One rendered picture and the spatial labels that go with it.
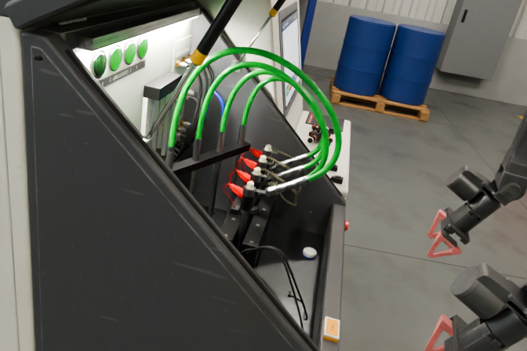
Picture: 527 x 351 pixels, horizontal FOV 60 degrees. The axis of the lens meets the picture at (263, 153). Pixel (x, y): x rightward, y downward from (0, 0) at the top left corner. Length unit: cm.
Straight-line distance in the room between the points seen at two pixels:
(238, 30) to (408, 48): 462
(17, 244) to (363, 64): 517
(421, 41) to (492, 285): 514
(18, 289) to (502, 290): 83
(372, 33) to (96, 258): 512
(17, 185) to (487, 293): 77
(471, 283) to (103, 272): 60
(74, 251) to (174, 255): 18
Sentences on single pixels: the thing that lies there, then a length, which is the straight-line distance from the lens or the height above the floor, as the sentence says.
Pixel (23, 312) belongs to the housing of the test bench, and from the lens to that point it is 103.
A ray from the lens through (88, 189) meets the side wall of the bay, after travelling 79.
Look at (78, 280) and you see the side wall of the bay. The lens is 90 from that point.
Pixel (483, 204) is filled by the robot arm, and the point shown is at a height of 116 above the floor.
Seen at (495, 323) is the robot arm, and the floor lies 115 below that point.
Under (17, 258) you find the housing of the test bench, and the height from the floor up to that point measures 104.
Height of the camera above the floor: 162
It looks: 24 degrees down
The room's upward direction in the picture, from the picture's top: 11 degrees clockwise
